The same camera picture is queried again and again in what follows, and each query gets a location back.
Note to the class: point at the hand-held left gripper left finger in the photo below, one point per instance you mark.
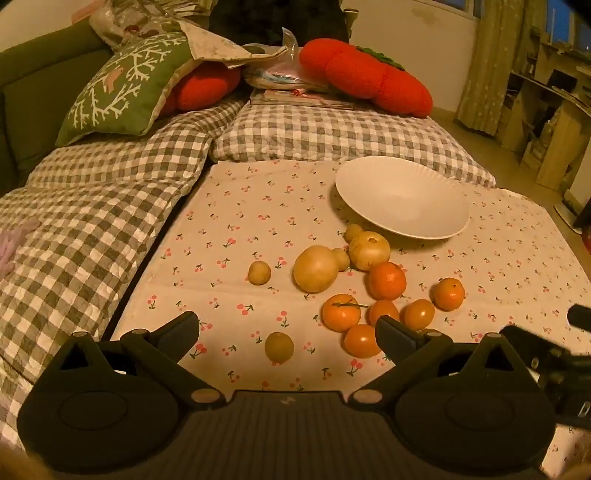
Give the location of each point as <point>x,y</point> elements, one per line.
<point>179,328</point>

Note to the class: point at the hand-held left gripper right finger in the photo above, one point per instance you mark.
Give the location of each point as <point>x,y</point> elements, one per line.
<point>393,333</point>

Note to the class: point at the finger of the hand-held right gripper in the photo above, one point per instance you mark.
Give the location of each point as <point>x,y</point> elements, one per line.
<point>531,342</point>
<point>581,317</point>

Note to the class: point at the small orange tomato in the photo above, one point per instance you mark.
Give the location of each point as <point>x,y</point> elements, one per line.
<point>381,308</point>
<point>361,340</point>
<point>418,314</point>

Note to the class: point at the mandarin orange with stem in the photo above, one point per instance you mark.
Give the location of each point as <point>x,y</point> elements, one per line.
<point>341,316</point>

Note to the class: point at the small yellow round fruit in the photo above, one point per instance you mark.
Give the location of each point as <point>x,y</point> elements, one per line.
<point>344,259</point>
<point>353,232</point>
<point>279,347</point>
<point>259,272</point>

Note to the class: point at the white ribbed plate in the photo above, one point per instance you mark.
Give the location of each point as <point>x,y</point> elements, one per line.
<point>401,198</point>

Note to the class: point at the cherry print cloth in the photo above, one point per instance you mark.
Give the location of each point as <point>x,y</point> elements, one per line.
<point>240,230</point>

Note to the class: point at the grey checkered blanket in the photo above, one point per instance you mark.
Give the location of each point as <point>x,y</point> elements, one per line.
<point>106,198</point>

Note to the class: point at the light purple cloth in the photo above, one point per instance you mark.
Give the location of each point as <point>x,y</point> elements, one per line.
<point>16,244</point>

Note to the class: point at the wooden shelf unit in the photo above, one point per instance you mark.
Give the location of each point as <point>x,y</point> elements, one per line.
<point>549,120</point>

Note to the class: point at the grey checkered pillow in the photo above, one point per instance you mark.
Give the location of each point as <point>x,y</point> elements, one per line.
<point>323,134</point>

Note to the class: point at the orange plush cushion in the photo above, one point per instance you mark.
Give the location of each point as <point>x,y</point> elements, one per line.
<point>203,85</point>

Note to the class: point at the green cushion white branch pattern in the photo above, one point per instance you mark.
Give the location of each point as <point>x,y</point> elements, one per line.
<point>124,83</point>

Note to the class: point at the beige patterned curtain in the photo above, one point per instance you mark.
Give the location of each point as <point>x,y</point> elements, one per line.
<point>494,69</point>

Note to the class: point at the orange persimmon cushion green leaf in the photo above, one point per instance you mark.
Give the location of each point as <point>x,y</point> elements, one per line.
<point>364,69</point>

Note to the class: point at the beige floral cloth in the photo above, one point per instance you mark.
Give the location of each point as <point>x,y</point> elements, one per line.
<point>212,46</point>

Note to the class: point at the window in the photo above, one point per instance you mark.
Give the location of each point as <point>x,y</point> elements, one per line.
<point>575,32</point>

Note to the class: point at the green sofa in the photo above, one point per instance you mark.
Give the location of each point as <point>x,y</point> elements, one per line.
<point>37,78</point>

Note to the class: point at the black garment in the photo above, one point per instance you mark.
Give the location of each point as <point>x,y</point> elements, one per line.
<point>258,21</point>

